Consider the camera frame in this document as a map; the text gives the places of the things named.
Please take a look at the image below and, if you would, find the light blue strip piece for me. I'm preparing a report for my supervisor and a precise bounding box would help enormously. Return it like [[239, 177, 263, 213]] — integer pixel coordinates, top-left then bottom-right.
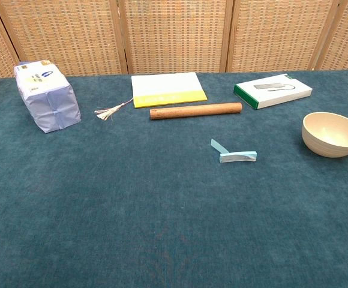
[[210, 139, 229, 155]]

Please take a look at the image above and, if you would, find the wooden rolling pin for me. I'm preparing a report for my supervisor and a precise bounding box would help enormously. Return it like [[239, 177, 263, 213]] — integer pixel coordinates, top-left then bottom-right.
[[149, 102, 244, 121]]

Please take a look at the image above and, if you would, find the white tassel bookmark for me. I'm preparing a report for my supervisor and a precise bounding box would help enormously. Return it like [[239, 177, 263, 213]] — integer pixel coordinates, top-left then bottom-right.
[[94, 98, 134, 122]]

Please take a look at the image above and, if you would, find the white green product box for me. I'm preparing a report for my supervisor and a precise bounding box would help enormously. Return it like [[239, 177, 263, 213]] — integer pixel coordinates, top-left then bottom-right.
[[233, 73, 313, 110]]

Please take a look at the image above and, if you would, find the teal tablecloth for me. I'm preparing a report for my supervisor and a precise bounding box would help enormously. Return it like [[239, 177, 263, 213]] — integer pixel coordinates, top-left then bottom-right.
[[0, 69, 348, 288]]

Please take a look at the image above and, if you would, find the light blue rectangular block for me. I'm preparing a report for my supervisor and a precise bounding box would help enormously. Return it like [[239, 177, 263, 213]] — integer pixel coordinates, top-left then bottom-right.
[[218, 151, 257, 164]]

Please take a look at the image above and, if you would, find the beige bowl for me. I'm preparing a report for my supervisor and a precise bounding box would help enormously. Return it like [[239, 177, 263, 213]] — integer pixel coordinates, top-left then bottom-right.
[[301, 112, 348, 158]]

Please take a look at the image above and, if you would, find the lavender wrapped tissue pack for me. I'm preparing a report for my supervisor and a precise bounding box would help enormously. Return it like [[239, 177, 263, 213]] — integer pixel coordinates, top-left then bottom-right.
[[14, 60, 82, 134]]

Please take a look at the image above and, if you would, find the white and yellow notebook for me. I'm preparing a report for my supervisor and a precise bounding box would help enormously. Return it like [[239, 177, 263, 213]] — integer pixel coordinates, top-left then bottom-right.
[[131, 71, 208, 109]]

